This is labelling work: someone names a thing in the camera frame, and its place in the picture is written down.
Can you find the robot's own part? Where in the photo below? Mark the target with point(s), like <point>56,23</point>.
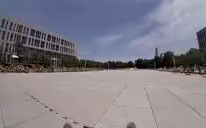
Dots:
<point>131,125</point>
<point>67,125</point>

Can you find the row of trees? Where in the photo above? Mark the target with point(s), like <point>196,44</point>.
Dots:
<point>124,63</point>

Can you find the pale concrete slab plaza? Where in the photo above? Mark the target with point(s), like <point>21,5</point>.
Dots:
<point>101,90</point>

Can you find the tall chimney tower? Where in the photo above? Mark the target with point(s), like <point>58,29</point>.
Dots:
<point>156,52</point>

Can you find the row of parked bicycles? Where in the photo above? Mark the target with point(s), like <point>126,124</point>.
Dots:
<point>196,69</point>

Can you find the low planted bed strip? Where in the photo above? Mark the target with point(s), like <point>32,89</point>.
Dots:
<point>27,68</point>

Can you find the large white grid-window building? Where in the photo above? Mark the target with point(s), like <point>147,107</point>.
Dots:
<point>31,40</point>

